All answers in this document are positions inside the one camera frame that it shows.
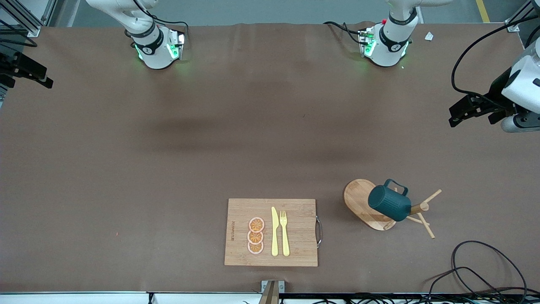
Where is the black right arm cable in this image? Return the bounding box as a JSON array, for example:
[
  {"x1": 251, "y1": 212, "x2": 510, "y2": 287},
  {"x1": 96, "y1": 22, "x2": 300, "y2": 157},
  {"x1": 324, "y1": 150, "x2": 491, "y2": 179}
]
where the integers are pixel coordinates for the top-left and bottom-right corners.
[{"x1": 0, "y1": 36, "x2": 38, "y2": 48}]

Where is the aluminium frame profile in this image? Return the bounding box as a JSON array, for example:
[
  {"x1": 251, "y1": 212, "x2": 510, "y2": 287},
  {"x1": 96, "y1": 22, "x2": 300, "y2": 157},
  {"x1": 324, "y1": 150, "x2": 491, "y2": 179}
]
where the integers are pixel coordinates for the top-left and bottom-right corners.
[
  {"x1": 505, "y1": 0, "x2": 540, "y2": 33},
  {"x1": 0, "y1": 0, "x2": 57, "y2": 38}
]

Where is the bamboo cutting board with handle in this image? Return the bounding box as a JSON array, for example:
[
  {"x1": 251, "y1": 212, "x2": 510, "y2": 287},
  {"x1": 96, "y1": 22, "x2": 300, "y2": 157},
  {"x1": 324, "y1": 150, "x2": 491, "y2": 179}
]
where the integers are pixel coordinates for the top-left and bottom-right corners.
[{"x1": 224, "y1": 198, "x2": 323, "y2": 267}]

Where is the white table edge rail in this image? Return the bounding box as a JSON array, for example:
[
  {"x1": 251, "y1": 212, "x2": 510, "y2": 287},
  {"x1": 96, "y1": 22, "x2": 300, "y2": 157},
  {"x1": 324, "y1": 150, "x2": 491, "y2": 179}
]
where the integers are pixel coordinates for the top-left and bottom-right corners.
[{"x1": 0, "y1": 291, "x2": 262, "y2": 304}]

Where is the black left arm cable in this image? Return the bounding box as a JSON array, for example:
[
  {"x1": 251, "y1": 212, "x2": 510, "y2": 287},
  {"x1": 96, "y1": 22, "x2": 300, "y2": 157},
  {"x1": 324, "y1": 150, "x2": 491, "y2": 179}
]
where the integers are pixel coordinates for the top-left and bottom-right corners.
[{"x1": 451, "y1": 16, "x2": 540, "y2": 97}]

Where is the black left base cable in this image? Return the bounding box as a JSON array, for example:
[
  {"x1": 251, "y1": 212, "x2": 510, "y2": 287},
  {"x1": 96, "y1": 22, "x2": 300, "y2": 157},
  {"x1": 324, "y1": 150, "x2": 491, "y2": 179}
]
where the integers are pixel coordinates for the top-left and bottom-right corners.
[{"x1": 324, "y1": 21, "x2": 364, "y2": 45}]

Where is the yellow plastic fork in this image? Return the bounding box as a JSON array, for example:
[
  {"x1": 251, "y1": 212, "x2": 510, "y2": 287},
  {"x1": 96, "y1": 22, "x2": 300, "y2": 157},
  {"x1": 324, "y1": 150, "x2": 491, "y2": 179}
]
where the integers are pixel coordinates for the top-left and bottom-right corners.
[{"x1": 280, "y1": 210, "x2": 290, "y2": 257}]

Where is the yellow plastic knife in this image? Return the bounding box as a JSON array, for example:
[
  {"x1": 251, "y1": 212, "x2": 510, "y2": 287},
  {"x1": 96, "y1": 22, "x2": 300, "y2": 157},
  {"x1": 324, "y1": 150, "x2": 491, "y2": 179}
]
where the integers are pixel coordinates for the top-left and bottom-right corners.
[{"x1": 271, "y1": 206, "x2": 279, "y2": 257}]

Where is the metal table edge bracket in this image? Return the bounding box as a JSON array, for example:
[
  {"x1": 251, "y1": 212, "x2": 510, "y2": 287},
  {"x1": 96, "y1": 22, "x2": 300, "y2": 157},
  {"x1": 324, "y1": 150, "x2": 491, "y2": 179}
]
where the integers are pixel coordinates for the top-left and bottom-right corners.
[{"x1": 258, "y1": 280, "x2": 286, "y2": 304}]

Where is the wooden mug tree stand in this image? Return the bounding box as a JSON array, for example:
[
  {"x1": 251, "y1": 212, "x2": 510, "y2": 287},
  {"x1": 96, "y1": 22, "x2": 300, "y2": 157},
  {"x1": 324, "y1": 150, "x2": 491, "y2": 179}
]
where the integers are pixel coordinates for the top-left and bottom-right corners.
[{"x1": 344, "y1": 179, "x2": 442, "y2": 239}]

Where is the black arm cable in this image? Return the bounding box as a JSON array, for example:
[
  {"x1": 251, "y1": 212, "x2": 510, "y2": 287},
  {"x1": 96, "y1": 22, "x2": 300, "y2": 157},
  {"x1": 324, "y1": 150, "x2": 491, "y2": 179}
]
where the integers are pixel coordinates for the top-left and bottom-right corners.
[
  {"x1": 0, "y1": 36, "x2": 38, "y2": 48},
  {"x1": 451, "y1": 16, "x2": 540, "y2": 97}
]

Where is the teal cup with yellow inside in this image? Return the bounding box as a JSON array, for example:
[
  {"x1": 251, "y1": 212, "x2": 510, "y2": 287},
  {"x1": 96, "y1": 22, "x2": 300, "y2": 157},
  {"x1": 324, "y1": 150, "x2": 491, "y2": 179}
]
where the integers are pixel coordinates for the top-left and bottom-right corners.
[{"x1": 368, "y1": 179, "x2": 412, "y2": 222}]

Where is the thick black looped cable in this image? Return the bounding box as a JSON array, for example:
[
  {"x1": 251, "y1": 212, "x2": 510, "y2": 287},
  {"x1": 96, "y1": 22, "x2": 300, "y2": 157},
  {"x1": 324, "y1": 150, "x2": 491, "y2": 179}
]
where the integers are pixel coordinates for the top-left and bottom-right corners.
[{"x1": 425, "y1": 240, "x2": 529, "y2": 304}]

